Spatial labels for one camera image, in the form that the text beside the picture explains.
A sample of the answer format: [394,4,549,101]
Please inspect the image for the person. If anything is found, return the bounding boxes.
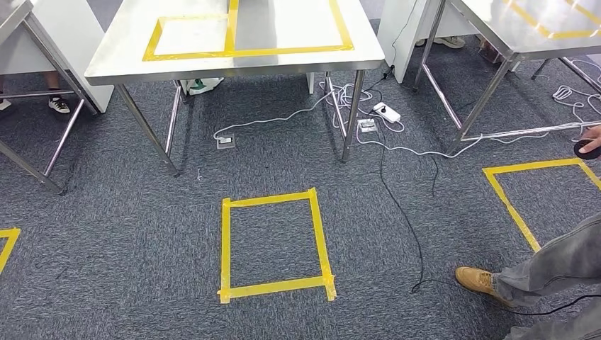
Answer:
[0,70,72,115]
[454,124,601,340]

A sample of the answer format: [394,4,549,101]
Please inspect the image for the person's foot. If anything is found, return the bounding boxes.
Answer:
[180,77,225,97]
[415,36,466,50]

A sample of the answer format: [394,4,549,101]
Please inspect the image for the black round controller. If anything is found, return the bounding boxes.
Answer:
[573,139,601,161]

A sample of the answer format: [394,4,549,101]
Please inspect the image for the black cable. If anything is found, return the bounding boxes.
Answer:
[382,0,420,81]
[378,117,601,317]
[429,154,442,197]

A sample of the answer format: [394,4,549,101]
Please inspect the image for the white cable coil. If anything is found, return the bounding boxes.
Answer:
[551,59,601,144]

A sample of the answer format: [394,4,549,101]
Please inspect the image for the yellow tape frame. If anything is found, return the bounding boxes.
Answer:
[142,0,354,63]

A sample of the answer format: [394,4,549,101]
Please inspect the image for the steel workbench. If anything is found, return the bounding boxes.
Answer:
[84,0,385,179]

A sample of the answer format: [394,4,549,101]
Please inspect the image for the white power strip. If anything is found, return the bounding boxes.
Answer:
[372,102,401,125]

